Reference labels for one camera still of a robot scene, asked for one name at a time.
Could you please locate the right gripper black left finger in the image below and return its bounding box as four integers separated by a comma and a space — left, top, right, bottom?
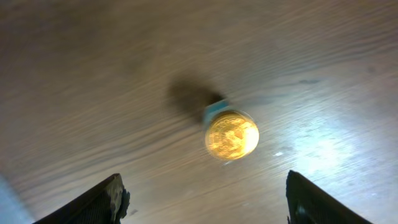
35, 174, 130, 224

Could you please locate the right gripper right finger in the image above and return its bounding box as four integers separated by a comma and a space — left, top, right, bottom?
286, 170, 371, 224

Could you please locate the small jar gold lid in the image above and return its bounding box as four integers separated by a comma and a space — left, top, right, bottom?
203, 100, 260, 161

